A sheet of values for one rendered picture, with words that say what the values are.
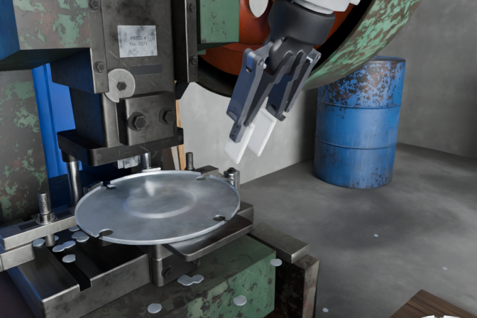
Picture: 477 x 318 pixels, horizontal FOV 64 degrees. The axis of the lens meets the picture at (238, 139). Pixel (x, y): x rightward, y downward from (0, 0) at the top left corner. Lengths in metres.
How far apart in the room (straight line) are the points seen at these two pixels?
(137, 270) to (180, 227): 0.13
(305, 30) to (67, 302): 0.53
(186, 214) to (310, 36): 0.37
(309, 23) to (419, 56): 3.49
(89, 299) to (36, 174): 0.34
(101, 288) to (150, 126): 0.28
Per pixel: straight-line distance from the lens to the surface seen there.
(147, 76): 0.71
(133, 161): 0.79
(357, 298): 1.81
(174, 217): 0.66
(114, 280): 0.71
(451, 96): 3.85
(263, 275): 0.83
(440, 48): 3.86
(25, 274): 0.74
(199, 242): 0.60
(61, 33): 0.59
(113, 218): 0.68
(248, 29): 1.00
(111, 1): 0.68
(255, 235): 0.88
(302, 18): 0.45
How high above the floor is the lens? 1.09
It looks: 16 degrees down
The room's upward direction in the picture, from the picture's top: straight up
